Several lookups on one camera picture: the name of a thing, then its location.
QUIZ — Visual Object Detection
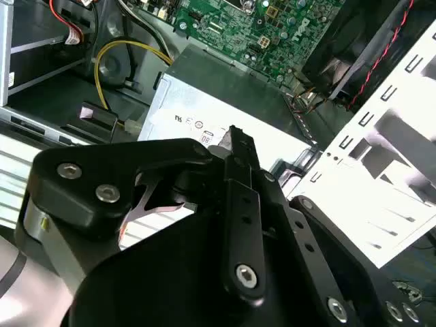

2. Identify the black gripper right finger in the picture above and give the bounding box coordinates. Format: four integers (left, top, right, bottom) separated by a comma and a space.
253, 159, 425, 327

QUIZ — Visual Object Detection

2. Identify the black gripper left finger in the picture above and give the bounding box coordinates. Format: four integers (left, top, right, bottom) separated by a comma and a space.
15, 125, 267, 301

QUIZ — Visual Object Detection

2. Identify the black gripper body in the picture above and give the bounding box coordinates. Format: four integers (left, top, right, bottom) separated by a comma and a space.
69, 204, 328, 327

